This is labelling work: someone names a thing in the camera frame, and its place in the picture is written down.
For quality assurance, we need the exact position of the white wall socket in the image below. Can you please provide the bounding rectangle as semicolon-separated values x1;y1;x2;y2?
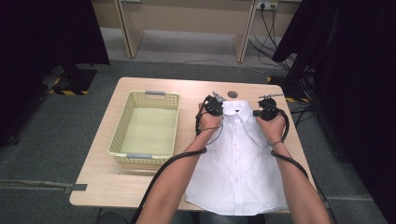
255;0;279;10

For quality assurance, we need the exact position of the long beige desk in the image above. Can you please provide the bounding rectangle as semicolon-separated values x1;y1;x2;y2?
90;0;302;63

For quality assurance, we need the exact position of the white shirt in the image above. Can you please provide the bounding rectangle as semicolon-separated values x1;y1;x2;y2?
185;99;289;217

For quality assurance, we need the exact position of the black stand base hazard tape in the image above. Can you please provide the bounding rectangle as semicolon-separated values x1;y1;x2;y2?
48;63;98;96
266;76;312;104

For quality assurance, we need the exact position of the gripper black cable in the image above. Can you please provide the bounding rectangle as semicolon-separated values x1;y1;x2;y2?
129;96;209;224
270;104;310;181

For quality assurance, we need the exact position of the person's right hand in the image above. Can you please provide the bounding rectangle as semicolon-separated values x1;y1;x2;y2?
256;112;288;147

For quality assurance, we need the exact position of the bundle of black floor cables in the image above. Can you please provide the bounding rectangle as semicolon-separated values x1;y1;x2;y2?
247;6;317;129

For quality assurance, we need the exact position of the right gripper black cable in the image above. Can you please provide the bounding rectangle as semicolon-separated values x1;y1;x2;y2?
270;104;310;181

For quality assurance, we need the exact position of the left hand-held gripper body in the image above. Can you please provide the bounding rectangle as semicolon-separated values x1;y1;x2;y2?
203;91;227;118

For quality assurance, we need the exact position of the black curtain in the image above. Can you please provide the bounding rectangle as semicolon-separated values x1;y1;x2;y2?
0;0;110;147
271;0;396;224

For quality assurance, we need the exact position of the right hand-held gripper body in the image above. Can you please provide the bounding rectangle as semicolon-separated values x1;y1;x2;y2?
257;92;285;122

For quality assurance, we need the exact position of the person's left hand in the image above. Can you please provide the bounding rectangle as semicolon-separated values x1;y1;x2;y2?
197;102;223;133

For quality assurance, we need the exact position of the pale yellow plastic basket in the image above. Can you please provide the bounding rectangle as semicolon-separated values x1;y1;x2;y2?
107;90;181;166

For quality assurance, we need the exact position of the thin grey cord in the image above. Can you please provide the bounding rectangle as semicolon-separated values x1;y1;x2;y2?
199;124;225;147

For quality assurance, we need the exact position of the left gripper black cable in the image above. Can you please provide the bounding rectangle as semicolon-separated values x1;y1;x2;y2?
129;96;209;224

